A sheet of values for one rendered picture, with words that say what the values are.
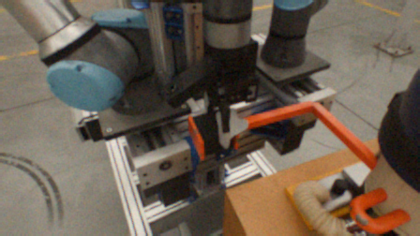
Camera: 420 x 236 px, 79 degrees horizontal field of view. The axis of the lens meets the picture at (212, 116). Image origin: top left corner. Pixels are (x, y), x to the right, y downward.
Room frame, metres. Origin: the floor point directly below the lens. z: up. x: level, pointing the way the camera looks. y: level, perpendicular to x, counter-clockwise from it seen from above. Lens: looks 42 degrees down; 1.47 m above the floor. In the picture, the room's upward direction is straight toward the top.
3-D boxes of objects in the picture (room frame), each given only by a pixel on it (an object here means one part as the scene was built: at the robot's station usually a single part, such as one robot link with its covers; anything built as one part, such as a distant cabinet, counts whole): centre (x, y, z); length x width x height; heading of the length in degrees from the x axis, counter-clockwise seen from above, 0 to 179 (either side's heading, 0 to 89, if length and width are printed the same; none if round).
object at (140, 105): (0.56, 0.20, 1.09); 0.15 x 0.15 x 0.10
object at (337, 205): (0.34, -0.34, 0.97); 0.34 x 0.10 x 0.05; 111
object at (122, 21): (0.55, 0.20, 1.20); 0.13 x 0.12 x 0.14; 172
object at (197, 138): (0.39, 0.00, 1.08); 0.09 x 0.08 x 0.05; 21
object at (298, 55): (0.79, -0.24, 1.09); 0.15 x 0.15 x 0.10
